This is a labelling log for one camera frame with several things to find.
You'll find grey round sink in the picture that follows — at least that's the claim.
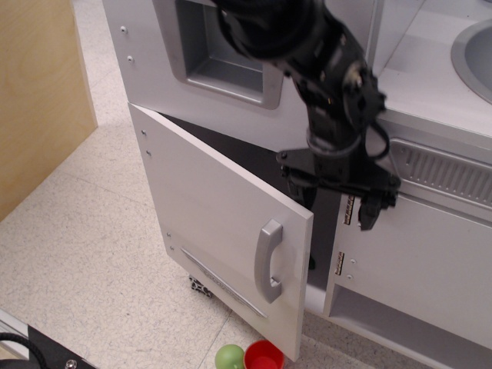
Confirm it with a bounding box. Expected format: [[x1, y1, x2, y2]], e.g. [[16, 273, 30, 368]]
[[450, 19, 491, 104]]

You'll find green toy ball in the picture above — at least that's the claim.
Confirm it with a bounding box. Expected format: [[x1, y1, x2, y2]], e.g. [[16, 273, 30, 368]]
[[214, 344, 244, 369]]

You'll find white low fridge door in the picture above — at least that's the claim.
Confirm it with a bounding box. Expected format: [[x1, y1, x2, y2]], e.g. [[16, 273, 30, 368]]
[[129, 105, 314, 360]]

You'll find lower oven door hinge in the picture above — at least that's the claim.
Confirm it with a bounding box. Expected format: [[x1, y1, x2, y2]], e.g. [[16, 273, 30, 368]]
[[334, 251, 344, 275]]

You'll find aluminium extrusion foot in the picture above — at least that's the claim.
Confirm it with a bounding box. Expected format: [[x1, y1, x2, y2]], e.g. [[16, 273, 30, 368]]
[[188, 275, 214, 298]]

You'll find plywood board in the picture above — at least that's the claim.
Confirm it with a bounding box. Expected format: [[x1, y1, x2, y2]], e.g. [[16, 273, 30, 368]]
[[1, 1, 97, 218]]

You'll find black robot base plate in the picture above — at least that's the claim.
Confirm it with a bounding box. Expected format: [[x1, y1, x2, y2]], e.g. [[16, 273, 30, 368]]
[[28, 326, 96, 369]]

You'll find white toy fridge cabinet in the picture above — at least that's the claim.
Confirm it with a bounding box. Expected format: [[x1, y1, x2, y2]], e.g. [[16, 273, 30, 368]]
[[104, 1, 393, 325]]

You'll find white toy kitchen counter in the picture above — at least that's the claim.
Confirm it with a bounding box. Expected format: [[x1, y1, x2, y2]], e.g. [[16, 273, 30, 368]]
[[378, 1, 491, 150]]

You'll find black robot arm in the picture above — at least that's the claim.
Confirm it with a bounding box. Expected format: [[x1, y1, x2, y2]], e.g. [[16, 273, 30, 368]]
[[216, 1, 401, 231]]

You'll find grey fridge door handle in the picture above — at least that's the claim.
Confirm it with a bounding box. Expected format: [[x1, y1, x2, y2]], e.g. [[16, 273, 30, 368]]
[[254, 219, 283, 304]]

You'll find grey ice dispenser recess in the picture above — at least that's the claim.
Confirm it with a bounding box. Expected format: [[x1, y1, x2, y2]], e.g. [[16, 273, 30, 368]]
[[153, 1, 283, 110]]

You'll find red toy cup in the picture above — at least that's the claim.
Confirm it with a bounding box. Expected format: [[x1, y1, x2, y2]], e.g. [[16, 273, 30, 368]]
[[243, 340, 285, 369]]

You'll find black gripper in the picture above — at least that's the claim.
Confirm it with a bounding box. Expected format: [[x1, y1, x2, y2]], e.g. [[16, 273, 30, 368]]
[[276, 148, 401, 231]]

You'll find grey vent grille panel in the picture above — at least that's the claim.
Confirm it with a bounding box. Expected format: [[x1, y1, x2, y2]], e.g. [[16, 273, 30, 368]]
[[389, 138, 491, 209]]

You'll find aluminium frame rail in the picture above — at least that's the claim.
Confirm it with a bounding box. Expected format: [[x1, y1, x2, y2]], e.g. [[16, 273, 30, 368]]
[[0, 309, 29, 360]]

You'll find black braided cable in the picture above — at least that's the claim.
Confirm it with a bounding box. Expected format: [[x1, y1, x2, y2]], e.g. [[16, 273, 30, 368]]
[[0, 330, 51, 369]]

